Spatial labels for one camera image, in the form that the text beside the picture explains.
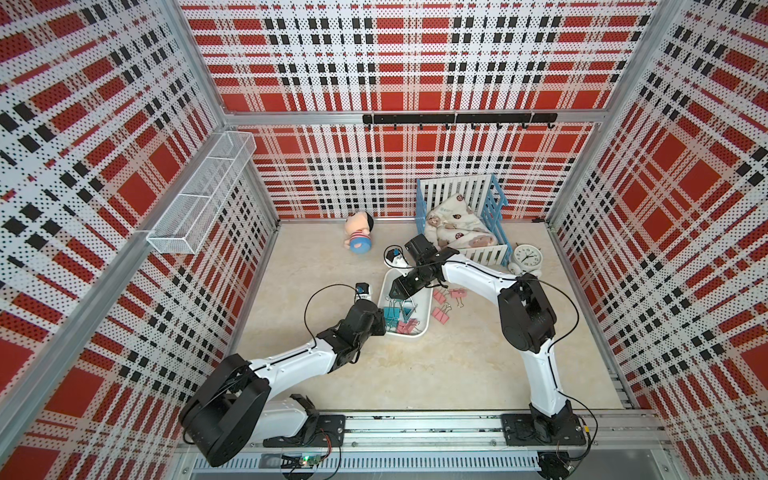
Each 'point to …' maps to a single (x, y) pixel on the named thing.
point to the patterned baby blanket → (451, 223)
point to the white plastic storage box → (423, 300)
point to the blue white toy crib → (486, 197)
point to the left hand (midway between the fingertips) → (383, 310)
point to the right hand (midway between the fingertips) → (399, 290)
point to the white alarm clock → (527, 258)
